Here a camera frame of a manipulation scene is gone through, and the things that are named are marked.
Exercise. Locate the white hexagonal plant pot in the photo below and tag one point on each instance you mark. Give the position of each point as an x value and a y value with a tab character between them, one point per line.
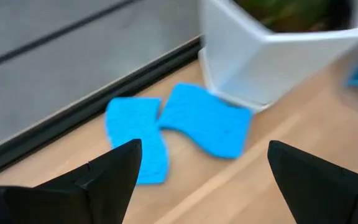
259	62

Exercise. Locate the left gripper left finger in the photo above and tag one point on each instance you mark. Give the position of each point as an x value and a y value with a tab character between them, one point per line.
89	199

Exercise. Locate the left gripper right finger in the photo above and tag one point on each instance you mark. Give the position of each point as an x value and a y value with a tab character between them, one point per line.
328	199

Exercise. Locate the black aluminium table frame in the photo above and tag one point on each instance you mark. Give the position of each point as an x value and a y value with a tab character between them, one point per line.
73	109

